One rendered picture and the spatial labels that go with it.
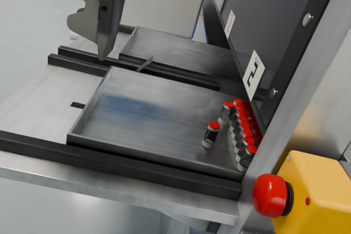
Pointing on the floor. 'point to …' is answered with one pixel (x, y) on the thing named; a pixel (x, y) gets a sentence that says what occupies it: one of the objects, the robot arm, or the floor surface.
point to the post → (307, 108)
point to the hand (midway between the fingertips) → (108, 52)
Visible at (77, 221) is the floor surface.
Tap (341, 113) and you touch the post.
